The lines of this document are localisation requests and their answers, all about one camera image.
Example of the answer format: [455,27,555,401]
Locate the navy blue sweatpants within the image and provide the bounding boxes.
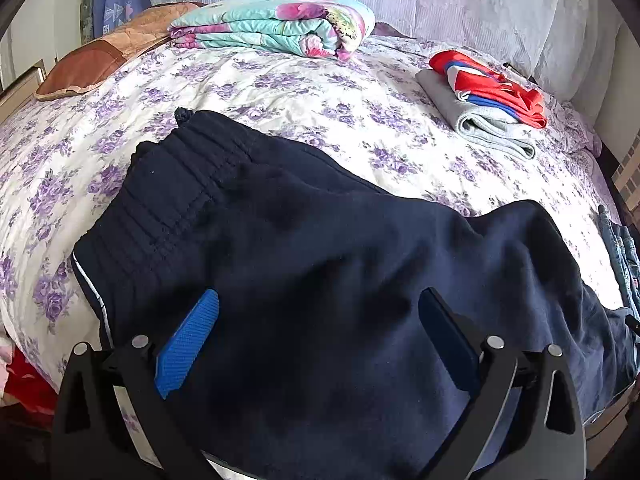
[73,108,636,479]

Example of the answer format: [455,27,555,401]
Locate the red patterned cloth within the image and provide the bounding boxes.
[1,348,58,417]

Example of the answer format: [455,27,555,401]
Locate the blue denim jeans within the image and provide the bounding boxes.
[598,205,639,320]

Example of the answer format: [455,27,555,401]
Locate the folded grey garment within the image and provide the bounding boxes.
[416,70,536,160]

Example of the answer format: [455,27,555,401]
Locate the beige checkered curtain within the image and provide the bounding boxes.
[613,132,640,228]

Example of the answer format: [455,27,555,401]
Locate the purple floral bed sheet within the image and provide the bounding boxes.
[1,37,623,387]

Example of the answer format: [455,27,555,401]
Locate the red white blue garment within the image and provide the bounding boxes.
[428,50,548,129]

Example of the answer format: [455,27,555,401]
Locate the brown orange pillow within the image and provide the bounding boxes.
[35,2,203,101]

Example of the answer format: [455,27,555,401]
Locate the folded teal pink floral blanket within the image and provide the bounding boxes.
[168,0,375,60]

